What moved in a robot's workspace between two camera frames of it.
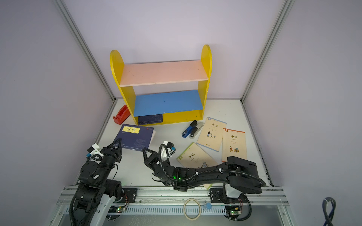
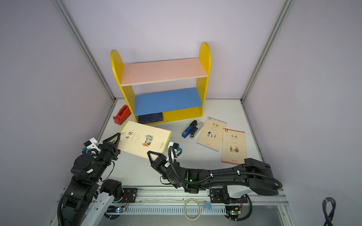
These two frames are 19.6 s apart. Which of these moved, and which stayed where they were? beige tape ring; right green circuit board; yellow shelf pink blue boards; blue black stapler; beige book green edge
Moved: beige book green edge
Stayed: right green circuit board; yellow shelf pink blue boards; blue black stapler; beige tape ring
